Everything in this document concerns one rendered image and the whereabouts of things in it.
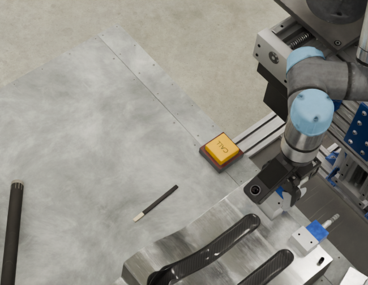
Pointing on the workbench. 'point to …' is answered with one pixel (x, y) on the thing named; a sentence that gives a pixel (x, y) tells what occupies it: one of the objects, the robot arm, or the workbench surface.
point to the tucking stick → (155, 203)
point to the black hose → (12, 233)
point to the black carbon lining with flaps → (206, 255)
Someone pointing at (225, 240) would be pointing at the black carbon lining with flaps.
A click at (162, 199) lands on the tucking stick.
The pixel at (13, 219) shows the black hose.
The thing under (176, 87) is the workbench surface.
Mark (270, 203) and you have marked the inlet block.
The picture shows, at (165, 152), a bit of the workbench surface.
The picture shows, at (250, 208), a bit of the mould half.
